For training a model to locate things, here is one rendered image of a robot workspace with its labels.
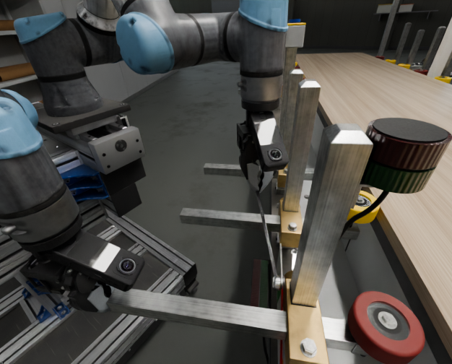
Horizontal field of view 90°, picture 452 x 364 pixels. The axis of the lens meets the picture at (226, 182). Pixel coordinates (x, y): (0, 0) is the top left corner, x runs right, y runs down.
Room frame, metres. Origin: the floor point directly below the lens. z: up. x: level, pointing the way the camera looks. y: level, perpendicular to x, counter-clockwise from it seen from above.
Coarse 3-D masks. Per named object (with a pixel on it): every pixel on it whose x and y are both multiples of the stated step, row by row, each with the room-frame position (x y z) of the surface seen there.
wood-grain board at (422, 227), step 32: (320, 64) 2.16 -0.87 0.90; (352, 64) 2.08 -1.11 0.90; (384, 64) 2.00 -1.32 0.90; (320, 96) 1.20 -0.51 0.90; (352, 96) 1.17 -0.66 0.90; (384, 96) 1.14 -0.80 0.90; (416, 96) 1.11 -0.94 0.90; (448, 96) 1.08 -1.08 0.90; (448, 128) 0.73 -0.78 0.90; (448, 160) 0.52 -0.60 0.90; (448, 192) 0.39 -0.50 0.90; (384, 224) 0.32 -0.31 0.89; (416, 224) 0.30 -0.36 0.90; (448, 224) 0.30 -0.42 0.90; (416, 256) 0.23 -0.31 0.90; (448, 256) 0.23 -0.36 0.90; (416, 288) 0.19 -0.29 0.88; (448, 288) 0.17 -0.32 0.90; (448, 320) 0.13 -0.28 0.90; (448, 352) 0.10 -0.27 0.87
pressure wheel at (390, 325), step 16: (352, 304) 0.16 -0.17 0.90; (368, 304) 0.15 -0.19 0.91; (384, 304) 0.15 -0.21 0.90; (400, 304) 0.15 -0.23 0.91; (352, 320) 0.14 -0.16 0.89; (368, 320) 0.13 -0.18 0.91; (384, 320) 0.13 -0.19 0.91; (400, 320) 0.13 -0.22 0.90; (416, 320) 0.13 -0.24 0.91; (368, 336) 0.12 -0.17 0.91; (384, 336) 0.12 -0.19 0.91; (400, 336) 0.12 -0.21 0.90; (416, 336) 0.11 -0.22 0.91; (368, 352) 0.11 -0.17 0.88; (384, 352) 0.10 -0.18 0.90; (400, 352) 0.10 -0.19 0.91; (416, 352) 0.10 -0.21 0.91
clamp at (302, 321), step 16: (288, 272) 0.24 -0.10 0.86; (288, 288) 0.20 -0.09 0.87; (288, 304) 0.18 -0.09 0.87; (288, 320) 0.15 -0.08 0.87; (304, 320) 0.15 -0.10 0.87; (320, 320) 0.15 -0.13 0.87; (288, 336) 0.13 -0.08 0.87; (304, 336) 0.13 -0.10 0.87; (320, 336) 0.13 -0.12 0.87; (288, 352) 0.12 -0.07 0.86; (320, 352) 0.11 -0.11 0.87
